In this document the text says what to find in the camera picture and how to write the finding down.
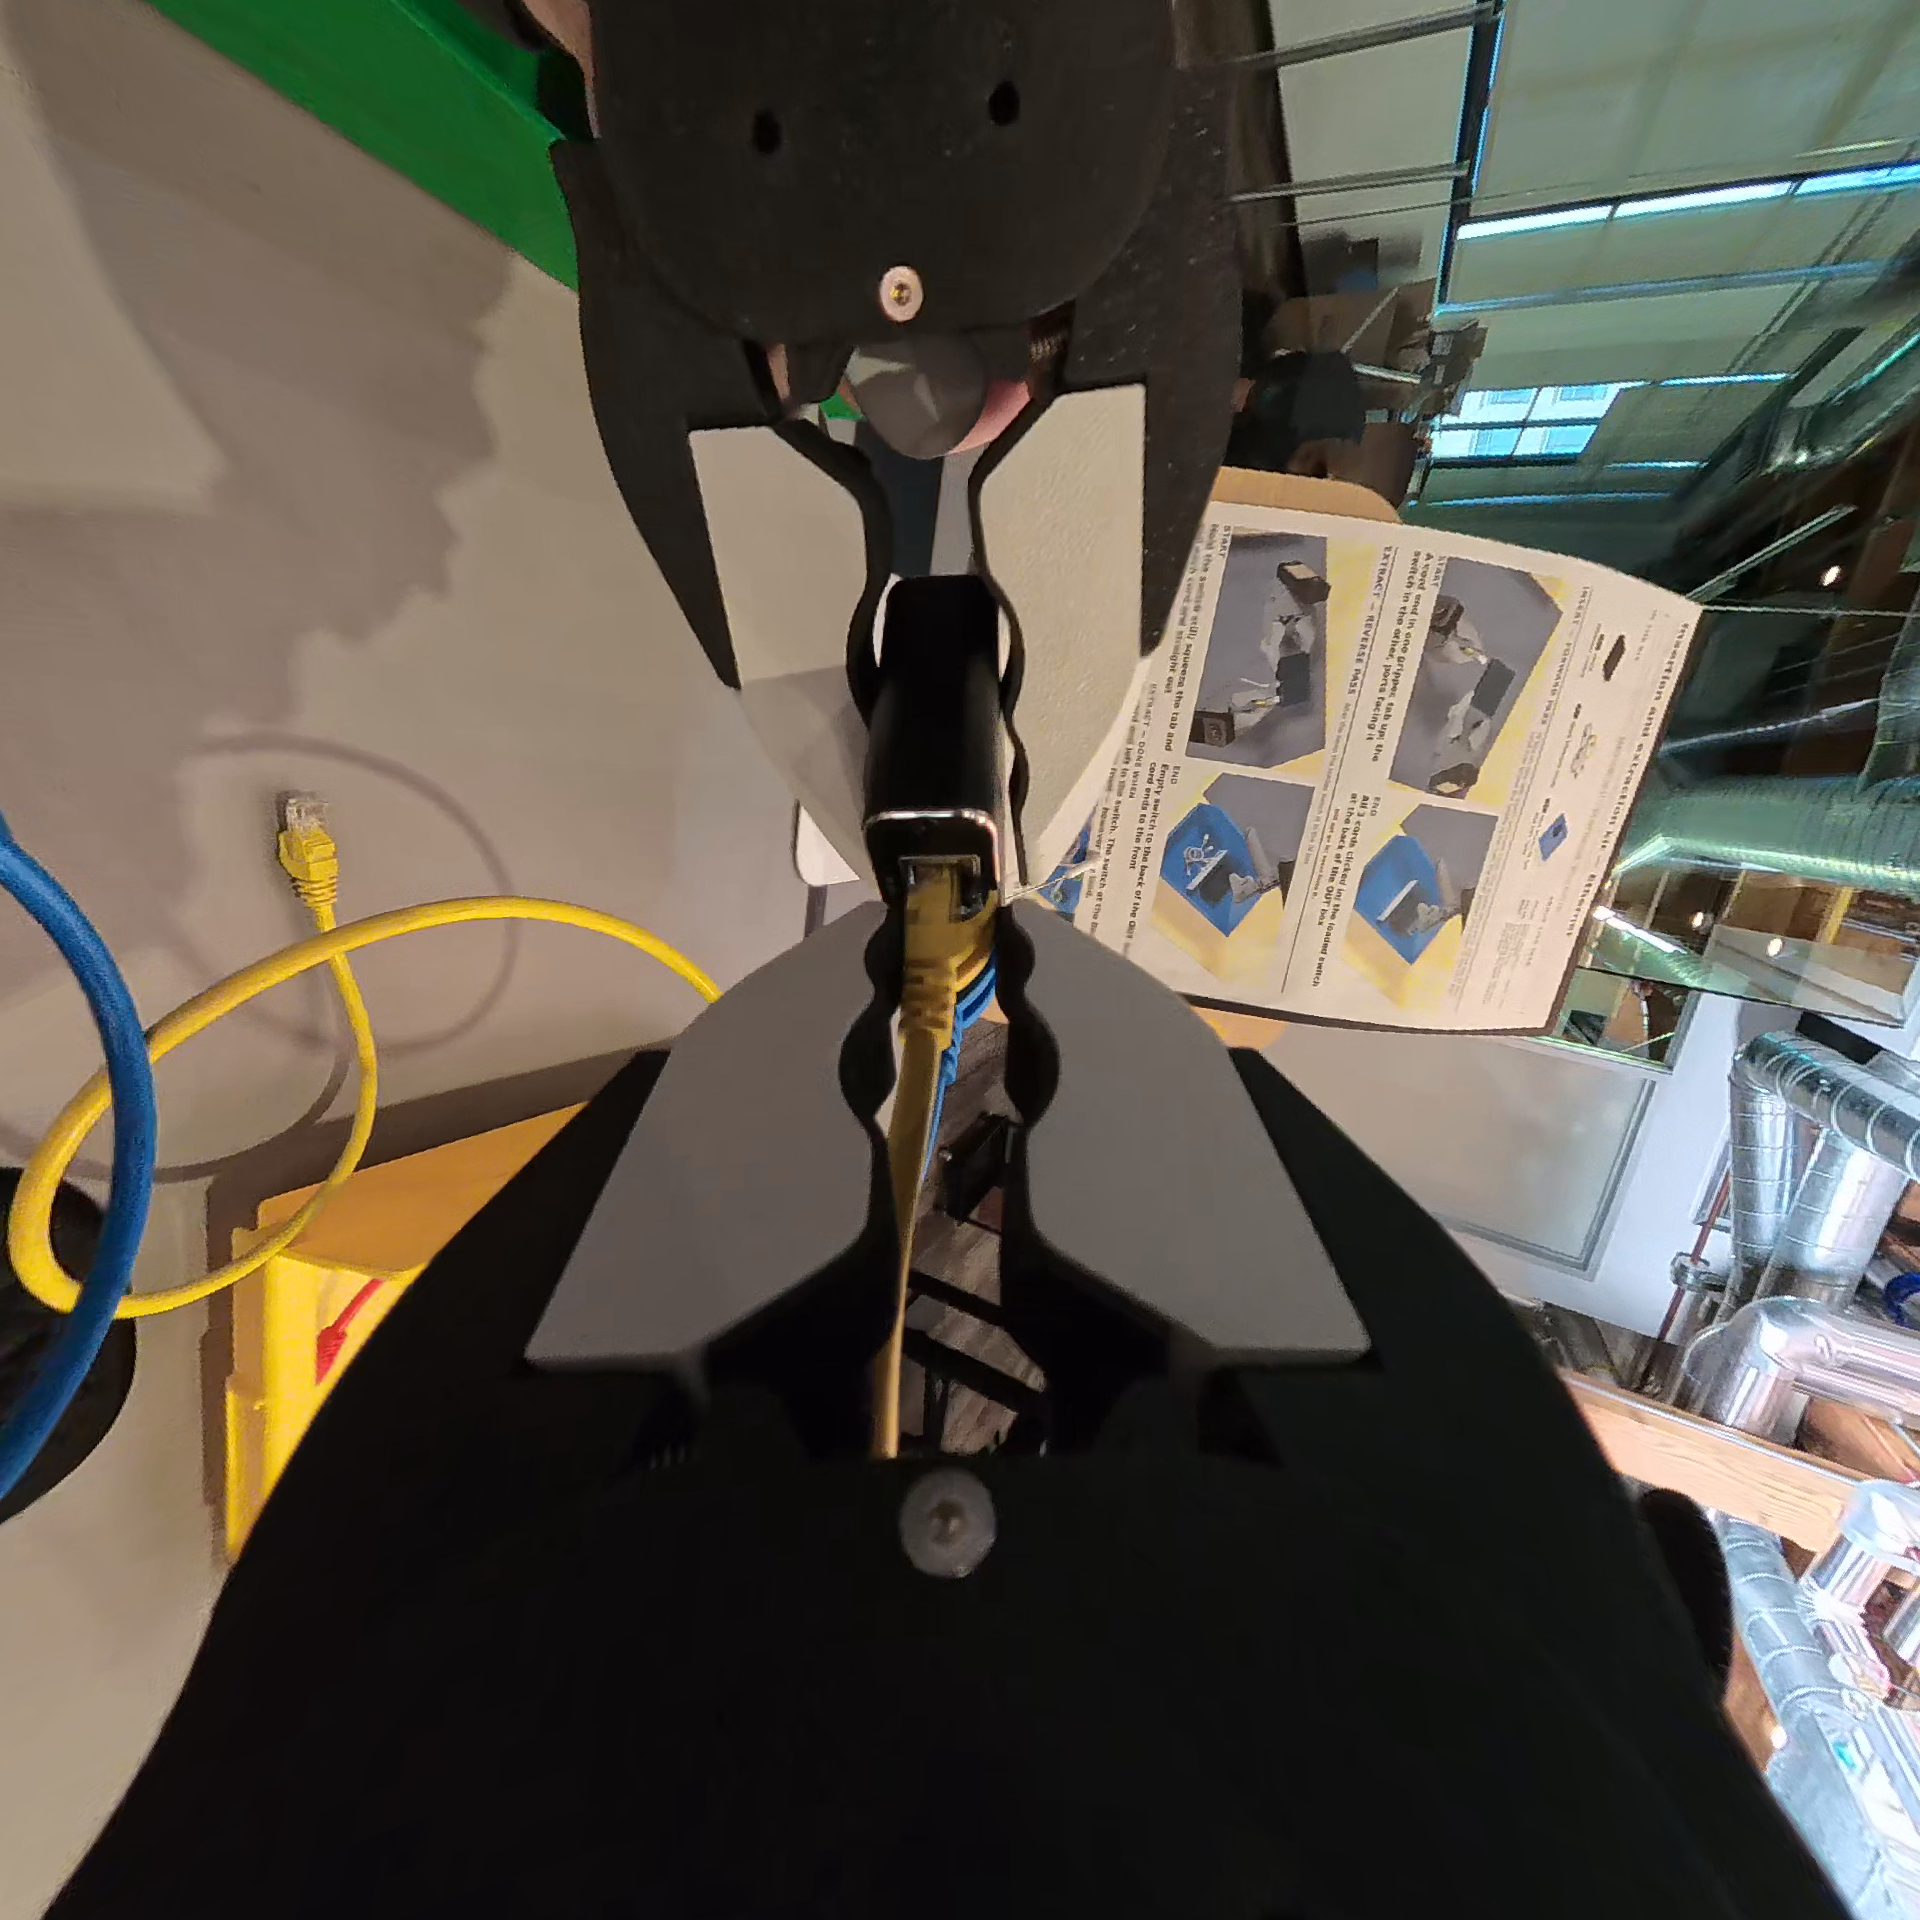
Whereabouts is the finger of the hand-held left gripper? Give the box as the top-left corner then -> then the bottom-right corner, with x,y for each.
966,381 -> 1157,903
687,424 -> 896,823

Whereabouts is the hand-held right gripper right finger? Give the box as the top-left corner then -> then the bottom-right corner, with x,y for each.
996,907 -> 1373,1370

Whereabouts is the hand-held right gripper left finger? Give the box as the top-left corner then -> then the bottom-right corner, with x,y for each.
526,901 -> 902,1373

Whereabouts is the black ethernet splitter box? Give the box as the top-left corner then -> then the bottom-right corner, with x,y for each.
860,575 -> 1010,905

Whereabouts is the yellow ethernet cable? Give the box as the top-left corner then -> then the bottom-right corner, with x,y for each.
7,791 -> 998,1461

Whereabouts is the yellow plastic bin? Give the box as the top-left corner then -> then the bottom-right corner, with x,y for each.
223,1103 -> 593,1565

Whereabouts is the green plastic bin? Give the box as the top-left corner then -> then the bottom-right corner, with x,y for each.
141,0 -> 582,295

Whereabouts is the blue ethernet cable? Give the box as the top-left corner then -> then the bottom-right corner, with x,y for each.
0,810 -> 1010,1508

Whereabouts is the black metal rack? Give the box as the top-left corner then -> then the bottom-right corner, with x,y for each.
937,1111 -> 1039,1443

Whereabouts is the wooden clipboard with instruction sheet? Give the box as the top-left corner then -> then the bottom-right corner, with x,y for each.
1036,464 -> 1706,1051

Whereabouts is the wooden beam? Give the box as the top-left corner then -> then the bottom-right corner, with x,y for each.
1558,1372 -> 1877,1551

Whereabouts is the black mesh wrist pad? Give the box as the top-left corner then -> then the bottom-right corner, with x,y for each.
0,1169 -> 137,1525

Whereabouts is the silver insulated duct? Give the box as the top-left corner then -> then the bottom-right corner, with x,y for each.
1664,1031 -> 1920,1443

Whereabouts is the spiral metal duct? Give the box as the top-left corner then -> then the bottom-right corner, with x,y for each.
1620,773 -> 1920,897

